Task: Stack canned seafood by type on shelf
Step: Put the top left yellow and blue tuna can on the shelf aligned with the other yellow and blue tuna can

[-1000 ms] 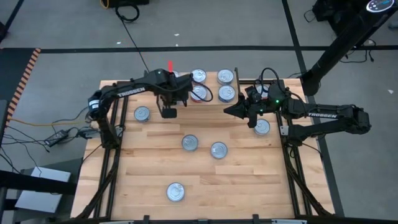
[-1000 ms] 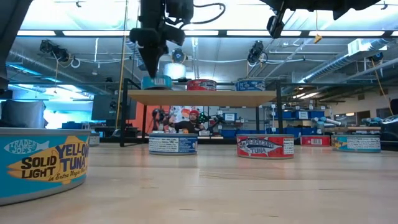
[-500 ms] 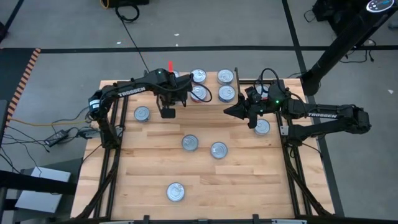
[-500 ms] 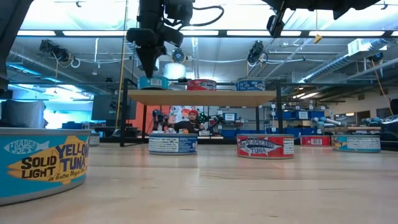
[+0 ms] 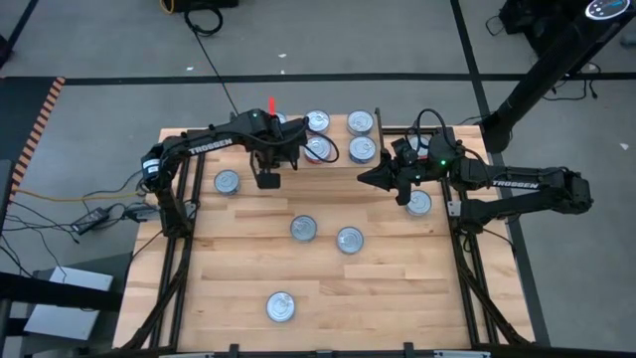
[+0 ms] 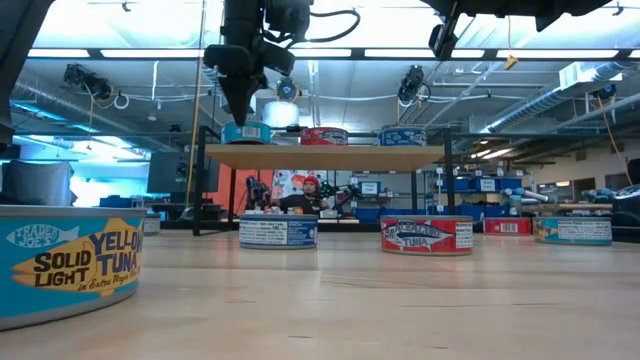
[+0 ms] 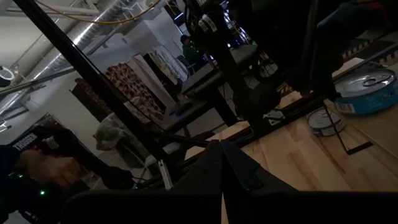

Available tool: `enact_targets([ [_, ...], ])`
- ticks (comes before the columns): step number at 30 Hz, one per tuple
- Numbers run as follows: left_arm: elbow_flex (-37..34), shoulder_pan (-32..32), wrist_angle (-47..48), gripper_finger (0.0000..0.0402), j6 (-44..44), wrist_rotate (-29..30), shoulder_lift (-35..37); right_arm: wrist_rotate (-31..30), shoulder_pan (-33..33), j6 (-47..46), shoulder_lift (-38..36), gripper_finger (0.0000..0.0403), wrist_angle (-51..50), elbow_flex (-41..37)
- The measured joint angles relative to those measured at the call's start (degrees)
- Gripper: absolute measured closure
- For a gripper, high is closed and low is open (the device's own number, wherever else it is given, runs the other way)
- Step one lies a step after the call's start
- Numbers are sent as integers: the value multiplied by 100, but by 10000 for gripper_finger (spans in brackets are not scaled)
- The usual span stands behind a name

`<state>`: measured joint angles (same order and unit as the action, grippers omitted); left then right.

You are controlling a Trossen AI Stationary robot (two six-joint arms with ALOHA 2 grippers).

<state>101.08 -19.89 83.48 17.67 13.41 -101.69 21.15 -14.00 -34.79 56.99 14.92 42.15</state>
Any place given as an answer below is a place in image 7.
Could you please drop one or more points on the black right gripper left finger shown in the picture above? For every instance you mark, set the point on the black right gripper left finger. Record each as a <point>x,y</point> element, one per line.
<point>186,205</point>

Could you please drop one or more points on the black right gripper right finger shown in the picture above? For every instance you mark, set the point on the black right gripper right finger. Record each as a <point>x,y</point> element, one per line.
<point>264,205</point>

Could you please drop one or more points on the blue white-label tuna can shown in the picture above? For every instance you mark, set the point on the blue white-label tuna can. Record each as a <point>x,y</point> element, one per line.
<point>326,119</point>

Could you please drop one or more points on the teal yellowfin tuna can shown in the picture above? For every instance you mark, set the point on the teal yellowfin tuna can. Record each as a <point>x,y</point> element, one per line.
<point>367,90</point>

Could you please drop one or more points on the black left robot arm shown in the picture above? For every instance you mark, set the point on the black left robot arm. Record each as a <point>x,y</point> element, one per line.
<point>224,56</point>

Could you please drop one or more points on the grey plastic-wrapped bundle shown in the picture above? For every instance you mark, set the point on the grey plastic-wrapped bundle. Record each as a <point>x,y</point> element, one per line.
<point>118,137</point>

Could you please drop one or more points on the black workbench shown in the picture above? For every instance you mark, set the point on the black workbench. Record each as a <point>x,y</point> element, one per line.
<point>196,81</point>

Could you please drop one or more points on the rack of brown items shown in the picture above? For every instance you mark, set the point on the rack of brown items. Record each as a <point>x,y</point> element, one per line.
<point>130,87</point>

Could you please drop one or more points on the person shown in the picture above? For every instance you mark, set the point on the person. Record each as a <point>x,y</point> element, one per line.
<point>189,51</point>
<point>53,169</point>

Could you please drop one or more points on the black rig frame post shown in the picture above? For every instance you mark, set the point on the black rig frame post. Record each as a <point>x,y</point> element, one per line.
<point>90,79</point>

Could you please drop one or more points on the bright silver ceiling duct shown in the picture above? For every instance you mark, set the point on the bright silver ceiling duct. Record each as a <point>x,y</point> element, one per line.
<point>82,31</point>

